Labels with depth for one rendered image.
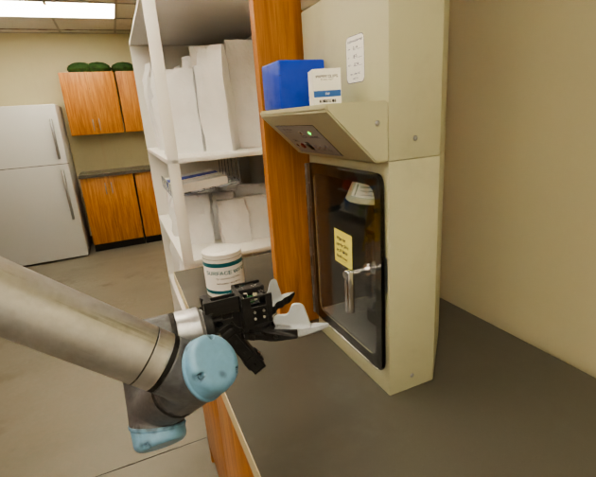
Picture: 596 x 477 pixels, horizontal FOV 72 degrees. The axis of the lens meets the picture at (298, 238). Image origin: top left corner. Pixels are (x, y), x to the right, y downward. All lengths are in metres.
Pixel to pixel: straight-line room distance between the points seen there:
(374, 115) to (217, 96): 1.27
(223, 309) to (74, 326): 0.26
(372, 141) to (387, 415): 0.51
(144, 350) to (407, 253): 0.49
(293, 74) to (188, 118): 1.19
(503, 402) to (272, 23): 0.93
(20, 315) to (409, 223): 0.59
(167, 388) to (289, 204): 0.63
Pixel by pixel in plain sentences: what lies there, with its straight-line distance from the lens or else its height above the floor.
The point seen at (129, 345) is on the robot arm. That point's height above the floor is 1.26.
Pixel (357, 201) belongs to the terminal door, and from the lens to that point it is 0.80.
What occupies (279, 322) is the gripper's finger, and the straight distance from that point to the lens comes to 0.71.
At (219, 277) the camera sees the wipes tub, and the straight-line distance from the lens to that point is 1.35.
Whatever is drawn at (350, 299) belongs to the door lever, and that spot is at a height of 1.15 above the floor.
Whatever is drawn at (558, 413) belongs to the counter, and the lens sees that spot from 0.95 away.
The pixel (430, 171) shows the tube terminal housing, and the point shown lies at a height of 1.38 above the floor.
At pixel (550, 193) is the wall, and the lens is 1.06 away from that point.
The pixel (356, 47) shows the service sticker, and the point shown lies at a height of 1.60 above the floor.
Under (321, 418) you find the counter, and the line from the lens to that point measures 0.86.
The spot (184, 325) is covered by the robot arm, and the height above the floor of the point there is 1.19.
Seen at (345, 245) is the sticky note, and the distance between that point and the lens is 0.87.
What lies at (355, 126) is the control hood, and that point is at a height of 1.47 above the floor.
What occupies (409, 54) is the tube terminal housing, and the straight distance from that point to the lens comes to 0.75.
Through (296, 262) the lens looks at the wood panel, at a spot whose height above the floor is 1.12.
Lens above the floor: 1.50
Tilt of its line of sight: 17 degrees down
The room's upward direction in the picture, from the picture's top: 4 degrees counter-clockwise
